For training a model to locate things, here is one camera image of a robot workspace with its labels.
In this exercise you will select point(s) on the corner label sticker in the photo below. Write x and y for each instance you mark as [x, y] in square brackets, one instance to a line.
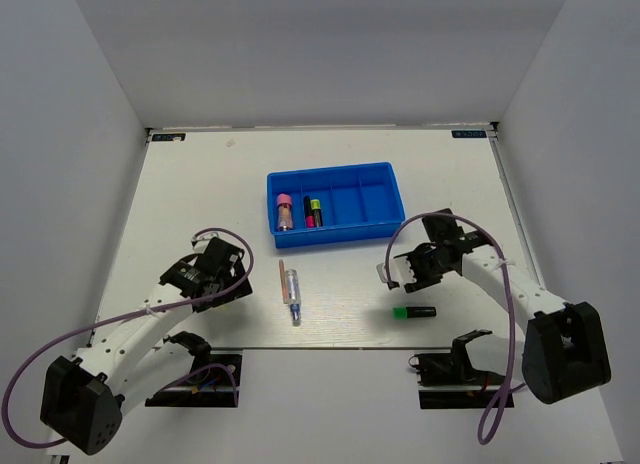
[168, 137]
[469, 134]

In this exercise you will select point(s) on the green cap black highlighter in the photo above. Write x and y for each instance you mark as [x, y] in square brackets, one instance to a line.
[414, 312]

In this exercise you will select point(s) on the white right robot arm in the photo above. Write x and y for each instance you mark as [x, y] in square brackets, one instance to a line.
[563, 351]

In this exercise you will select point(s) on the blue divided plastic bin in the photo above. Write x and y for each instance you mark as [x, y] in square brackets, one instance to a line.
[358, 202]

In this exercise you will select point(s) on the right corner label sticker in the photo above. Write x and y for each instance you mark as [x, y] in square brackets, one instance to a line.
[469, 134]

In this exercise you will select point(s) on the pink cap black highlighter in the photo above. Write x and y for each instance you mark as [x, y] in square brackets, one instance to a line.
[308, 212]

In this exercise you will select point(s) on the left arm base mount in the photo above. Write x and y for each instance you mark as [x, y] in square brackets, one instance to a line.
[217, 387]

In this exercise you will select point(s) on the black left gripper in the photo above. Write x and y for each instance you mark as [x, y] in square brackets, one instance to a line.
[237, 291]

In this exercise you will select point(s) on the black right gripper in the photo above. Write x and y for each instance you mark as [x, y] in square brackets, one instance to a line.
[420, 280]

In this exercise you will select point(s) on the crayon bottle pink cap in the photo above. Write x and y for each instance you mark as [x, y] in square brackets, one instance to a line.
[285, 215]

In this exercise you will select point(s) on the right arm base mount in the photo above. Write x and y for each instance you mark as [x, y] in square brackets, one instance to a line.
[468, 375]

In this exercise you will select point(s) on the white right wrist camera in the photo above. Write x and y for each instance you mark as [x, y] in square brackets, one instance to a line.
[397, 274]

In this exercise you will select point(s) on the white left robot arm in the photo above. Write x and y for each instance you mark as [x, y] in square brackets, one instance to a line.
[86, 398]

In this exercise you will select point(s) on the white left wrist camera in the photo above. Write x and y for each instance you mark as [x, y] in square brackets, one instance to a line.
[200, 242]

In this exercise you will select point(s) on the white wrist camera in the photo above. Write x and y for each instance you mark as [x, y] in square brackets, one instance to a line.
[397, 274]
[200, 242]

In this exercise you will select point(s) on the left corner label sticker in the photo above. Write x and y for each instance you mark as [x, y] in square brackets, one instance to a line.
[168, 137]

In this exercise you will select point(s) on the yellow cap black highlighter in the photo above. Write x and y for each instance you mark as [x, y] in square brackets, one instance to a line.
[316, 210]

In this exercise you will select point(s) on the tan pencil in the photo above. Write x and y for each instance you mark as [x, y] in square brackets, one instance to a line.
[282, 277]

